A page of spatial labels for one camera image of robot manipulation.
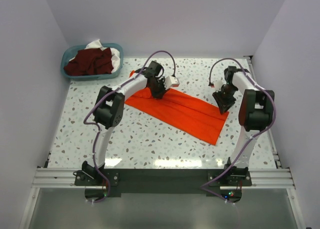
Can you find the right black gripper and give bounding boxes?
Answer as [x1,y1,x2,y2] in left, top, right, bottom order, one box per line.
[212,83,238,114]

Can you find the orange t shirt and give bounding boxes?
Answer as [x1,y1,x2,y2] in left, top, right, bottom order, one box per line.
[124,69,230,146]

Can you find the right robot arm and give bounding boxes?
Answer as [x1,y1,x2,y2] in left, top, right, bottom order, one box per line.
[212,66,276,186]

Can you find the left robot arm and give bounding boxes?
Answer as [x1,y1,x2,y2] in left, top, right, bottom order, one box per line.
[81,61,180,185]

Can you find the white t shirt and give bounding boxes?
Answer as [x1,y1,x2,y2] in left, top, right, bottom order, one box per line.
[85,39,121,74]

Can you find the dark red t shirt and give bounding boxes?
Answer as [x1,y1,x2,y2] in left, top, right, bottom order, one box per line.
[64,48,114,77]

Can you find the teal plastic basket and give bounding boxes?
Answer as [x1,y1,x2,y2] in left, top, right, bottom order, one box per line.
[60,43,124,81]

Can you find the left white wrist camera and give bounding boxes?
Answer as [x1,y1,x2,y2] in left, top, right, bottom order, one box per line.
[164,75,180,89]

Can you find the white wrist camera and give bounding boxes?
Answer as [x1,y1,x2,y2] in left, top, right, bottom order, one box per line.
[213,80,224,91]
[164,75,180,89]

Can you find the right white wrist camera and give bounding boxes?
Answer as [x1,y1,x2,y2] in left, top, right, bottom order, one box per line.
[213,80,224,91]

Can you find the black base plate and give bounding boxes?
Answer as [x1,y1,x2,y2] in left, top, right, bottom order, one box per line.
[73,166,253,200]

